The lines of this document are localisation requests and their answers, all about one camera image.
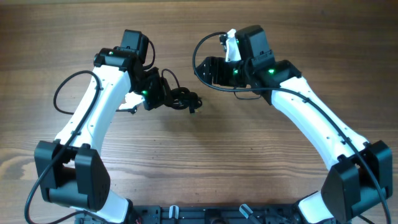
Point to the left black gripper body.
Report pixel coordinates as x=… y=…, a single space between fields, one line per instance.
x=154 y=88

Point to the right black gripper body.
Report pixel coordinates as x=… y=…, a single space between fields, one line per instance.
x=227 y=73

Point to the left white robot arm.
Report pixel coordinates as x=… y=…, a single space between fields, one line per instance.
x=70 y=170

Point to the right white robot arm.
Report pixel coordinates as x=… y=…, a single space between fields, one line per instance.
x=359 y=172

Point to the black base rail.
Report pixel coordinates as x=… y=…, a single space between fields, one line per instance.
x=268 y=214

